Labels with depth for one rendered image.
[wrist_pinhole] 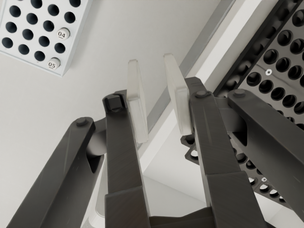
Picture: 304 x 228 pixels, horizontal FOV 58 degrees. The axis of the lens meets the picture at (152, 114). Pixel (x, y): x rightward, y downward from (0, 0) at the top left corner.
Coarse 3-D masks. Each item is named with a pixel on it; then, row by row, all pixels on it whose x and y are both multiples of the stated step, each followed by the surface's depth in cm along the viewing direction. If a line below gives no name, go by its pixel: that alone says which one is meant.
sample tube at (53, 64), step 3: (54, 57) 33; (51, 60) 32; (54, 60) 32; (57, 60) 36; (48, 63) 32; (51, 63) 32; (54, 63) 32; (57, 63) 32; (60, 63) 34; (48, 66) 32; (51, 66) 32; (54, 66) 32; (57, 66) 32; (51, 69) 32; (54, 69) 32
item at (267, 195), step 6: (192, 150) 27; (186, 156) 27; (192, 156) 28; (198, 162) 28; (252, 174) 29; (258, 180) 29; (252, 186) 29; (258, 186) 29; (270, 186) 30; (258, 192) 30; (264, 192) 30; (276, 192) 31; (270, 198) 30; (276, 198) 30; (282, 204) 31
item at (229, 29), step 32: (224, 0) 26; (256, 0) 22; (224, 32) 23; (192, 64) 26; (224, 64) 30; (160, 96) 31; (160, 128) 27; (160, 160) 35; (192, 192) 38; (288, 224) 37
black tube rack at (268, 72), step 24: (288, 0) 24; (264, 24) 25; (288, 24) 22; (264, 48) 23; (288, 48) 23; (240, 72) 27; (264, 72) 24; (288, 72) 24; (216, 96) 28; (264, 96) 25; (288, 96) 29; (192, 144) 30
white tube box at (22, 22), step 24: (24, 0) 30; (48, 0) 30; (72, 0) 32; (0, 24) 31; (24, 24) 31; (48, 24) 33; (72, 24) 32; (0, 48) 32; (24, 48) 34; (48, 48) 33; (72, 48) 33; (48, 72) 34
